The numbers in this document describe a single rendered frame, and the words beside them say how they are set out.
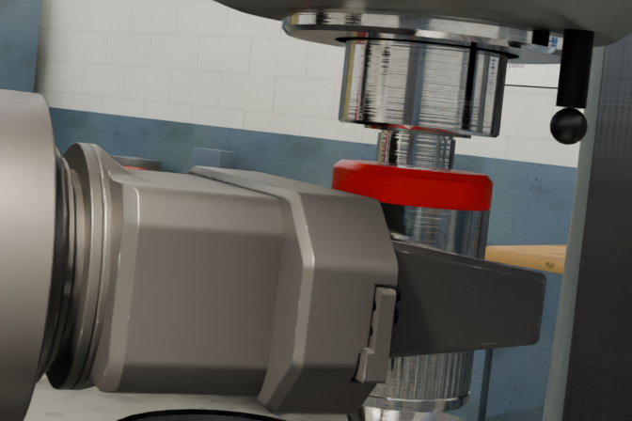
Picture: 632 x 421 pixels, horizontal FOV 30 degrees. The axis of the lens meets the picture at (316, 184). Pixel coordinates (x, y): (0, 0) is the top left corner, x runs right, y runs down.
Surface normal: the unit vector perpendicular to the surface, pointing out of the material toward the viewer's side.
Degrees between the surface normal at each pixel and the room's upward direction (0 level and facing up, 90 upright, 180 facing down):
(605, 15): 126
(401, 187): 90
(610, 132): 90
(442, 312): 90
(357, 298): 90
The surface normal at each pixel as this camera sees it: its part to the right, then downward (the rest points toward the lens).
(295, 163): -0.68, -0.03
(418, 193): 0.03, 0.06
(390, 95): -0.44, 0.00
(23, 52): 0.73, 0.11
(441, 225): 0.30, 0.08
